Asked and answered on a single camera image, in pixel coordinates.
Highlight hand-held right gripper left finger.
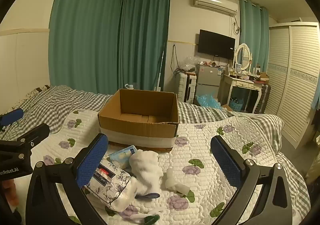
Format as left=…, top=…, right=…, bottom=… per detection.
left=26, top=133, right=109, bottom=225

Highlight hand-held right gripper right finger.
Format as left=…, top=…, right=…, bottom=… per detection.
left=210, top=135, right=293, bottom=225

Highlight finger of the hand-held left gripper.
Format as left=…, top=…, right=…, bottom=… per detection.
left=0, top=123, right=50, bottom=152
left=0, top=108, right=25, bottom=132

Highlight small blue tissue packet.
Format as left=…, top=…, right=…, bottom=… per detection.
left=109, top=147, right=137, bottom=169

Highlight floral tissue pack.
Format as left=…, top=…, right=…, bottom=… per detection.
left=84, top=162, right=140, bottom=213

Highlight brown cardboard box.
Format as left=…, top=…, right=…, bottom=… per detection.
left=97, top=89, right=179, bottom=153

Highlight white socks pair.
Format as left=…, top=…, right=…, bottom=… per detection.
left=129, top=150, right=163, bottom=200

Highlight clear plastic strip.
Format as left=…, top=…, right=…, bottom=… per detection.
left=125, top=205, right=165, bottom=223

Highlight person's left hand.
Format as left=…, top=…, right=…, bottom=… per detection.
left=0, top=179, right=19, bottom=207

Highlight white floral quilt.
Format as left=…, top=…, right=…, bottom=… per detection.
left=31, top=109, right=308, bottom=225

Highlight brown patterned ruffled sheet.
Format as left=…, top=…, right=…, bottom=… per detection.
left=14, top=85, right=52, bottom=102

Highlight blue plastic basket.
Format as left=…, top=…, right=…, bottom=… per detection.
left=229, top=97, right=244, bottom=112

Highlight blue plastic bag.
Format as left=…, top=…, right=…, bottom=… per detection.
left=195, top=92, right=222, bottom=109

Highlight dark suitcase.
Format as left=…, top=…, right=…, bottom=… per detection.
left=255, top=84, right=272, bottom=115

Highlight white dressing table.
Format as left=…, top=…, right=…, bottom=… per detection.
left=222, top=72, right=265, bottom=115

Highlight silver mini fridge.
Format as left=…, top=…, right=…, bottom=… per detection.
left=195, top=64, right=224, bottom=104

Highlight white ribbed suitcase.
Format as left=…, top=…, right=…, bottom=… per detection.
left=175, top=71, right=197, bottom=103

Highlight wide green curtain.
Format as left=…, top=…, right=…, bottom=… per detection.
left=49, top=0, right=125, bottom=95

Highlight clear plastic bag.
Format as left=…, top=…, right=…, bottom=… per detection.
left=181, top=56, right=200, bottom=70

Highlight oval white vanity mirror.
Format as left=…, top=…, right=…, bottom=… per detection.
left=234, top=43, right=253, bottom=70

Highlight white louvred wardrobe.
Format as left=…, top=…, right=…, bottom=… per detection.
left=265, top=22, right=320, bottom=149

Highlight white upright mop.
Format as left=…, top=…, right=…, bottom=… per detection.
left=155, top=47, right=166, bottom=93

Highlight green corner curtain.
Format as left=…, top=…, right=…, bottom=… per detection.
left=117, top=0, right=172, bottom=93

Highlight narrow green window curtain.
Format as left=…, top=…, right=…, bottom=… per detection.
left=239, top=0, right=270, bottom=72

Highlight air conditioner pipe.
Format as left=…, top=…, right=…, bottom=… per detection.
left=232, top=15, right=241, bottom=36

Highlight white air conditioner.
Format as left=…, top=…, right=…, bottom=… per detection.
left=192, top=0, right=238, bottom=17

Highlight black hanging cables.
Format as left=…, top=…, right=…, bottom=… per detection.
left=171, top=44, right=183, bottom=73

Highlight black wall television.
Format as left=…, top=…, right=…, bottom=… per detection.
left=197, top=29, right=236, bottom=60

